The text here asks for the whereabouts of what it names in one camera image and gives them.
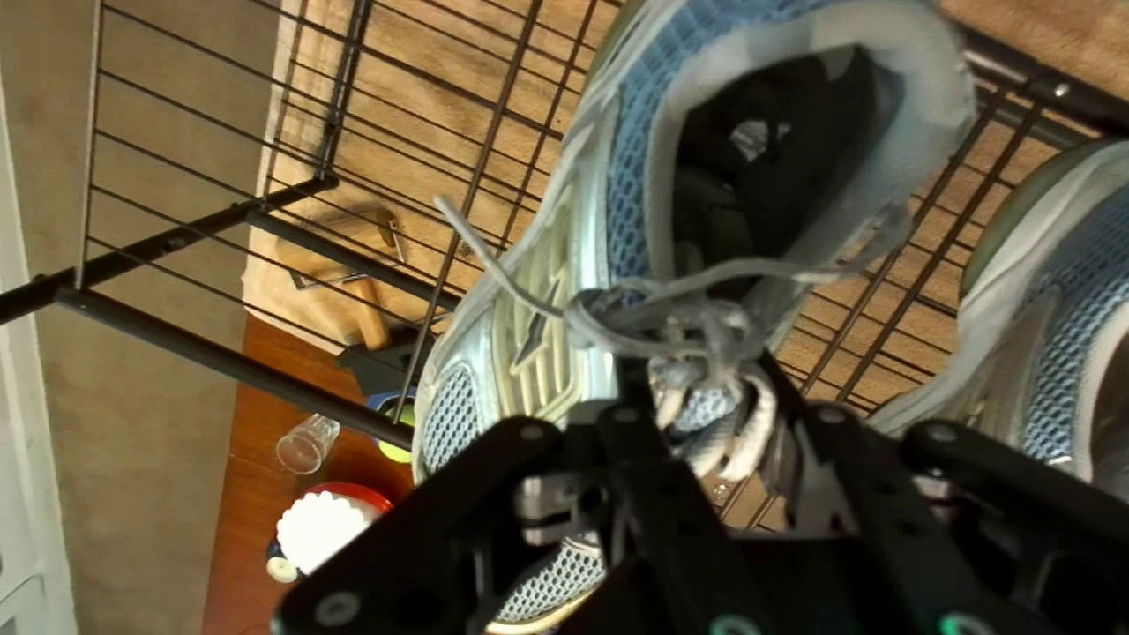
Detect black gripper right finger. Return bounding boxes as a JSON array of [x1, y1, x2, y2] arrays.
[[752, 352, 1129, 635]]

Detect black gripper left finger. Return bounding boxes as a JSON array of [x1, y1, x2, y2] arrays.
[[272, 363, 767, 635]]

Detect blue white running shoe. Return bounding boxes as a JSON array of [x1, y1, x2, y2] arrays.
[[408, 0, 981, 635], [873, 138, 1129, 499]]

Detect green tennis ball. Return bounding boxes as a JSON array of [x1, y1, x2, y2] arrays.
[[377, 394, 419, 452]]

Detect red bowl with white filters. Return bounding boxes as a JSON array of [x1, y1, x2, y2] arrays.
[[264, 477, 397, 590]]

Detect clear plastic cup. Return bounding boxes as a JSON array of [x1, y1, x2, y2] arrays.
[[272, 410, 345, 480]]

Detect black ball holder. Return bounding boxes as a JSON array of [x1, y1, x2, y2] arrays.
[[340, 339, 415, 401]]

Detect brown wooden table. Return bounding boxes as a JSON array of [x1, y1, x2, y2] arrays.
[[201, 313, 415, 635]]

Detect wooden cylinder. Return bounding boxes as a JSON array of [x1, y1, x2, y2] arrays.
[[330, 205, 408, 352]]

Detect black metal shoe rack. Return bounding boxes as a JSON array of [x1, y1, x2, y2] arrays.
[[0, 0, 1129, 462]]

